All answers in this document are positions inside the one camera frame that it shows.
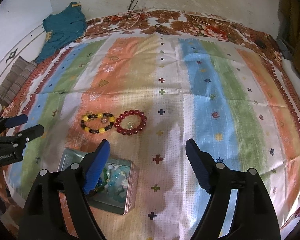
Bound light blue bead bracelet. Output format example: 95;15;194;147
106;166;131;201

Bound silver metal tin box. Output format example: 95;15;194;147
58;147;138;215

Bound grey striped pillow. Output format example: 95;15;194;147
0;56;37;107

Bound mustard hanging garment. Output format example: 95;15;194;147
278;0;300;74

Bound yellow and brown bead bracelet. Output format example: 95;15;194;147
80;112;116;134

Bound multicolour glass bead bracelet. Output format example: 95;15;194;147
90;164;113;197

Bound black scissors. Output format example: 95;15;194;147
154;24;169;35

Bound floral red bed sheet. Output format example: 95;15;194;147
0;8;300;230

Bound black cable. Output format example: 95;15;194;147
76;0;146;41

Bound teal garment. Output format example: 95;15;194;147
35;2;87;64

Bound dark red bead bracelet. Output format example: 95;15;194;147
114;109;148;136

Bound striped colourful cloth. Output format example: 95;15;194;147
6;33;300;240

